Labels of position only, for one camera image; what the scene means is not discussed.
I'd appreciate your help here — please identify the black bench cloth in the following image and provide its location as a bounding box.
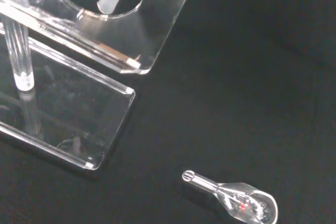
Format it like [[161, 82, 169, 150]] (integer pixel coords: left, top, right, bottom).
[[0, 0, 336, 224]]

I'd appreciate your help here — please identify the clear glass weighing funnel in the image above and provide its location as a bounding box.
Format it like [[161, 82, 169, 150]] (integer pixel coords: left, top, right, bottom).
[[181, 169, 278, 224]]

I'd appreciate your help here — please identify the clear acrylic funnel stand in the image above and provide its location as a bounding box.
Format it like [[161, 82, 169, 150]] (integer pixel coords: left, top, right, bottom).
[[0, 0, 190, 171]]

